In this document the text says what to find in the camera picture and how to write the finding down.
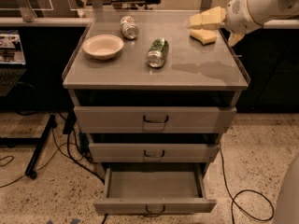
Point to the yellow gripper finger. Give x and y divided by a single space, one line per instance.
234 39
210 19

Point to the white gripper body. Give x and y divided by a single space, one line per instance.
239 17

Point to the green soda can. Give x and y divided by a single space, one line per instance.
157 53

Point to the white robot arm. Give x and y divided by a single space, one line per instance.
263 11

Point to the silver red soda can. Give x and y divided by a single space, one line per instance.
129 27

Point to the grey drawer cabinet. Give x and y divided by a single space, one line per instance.
193 75

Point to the top grey drawer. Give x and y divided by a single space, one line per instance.
145 119

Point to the grey drawer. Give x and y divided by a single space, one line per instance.
154 189
125 152
145 119

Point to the bottom grey drawer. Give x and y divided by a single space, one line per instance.
154 189

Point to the middle grey drawer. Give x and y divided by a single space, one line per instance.
125 152

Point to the yellow sponge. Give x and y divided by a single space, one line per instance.
204 36

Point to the white bowl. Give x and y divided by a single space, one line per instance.
103 47

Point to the monitor screen at left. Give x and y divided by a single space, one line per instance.
11 51

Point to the black keyboard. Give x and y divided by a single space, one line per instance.
9 78

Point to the black stand leg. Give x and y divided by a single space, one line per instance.
31 168

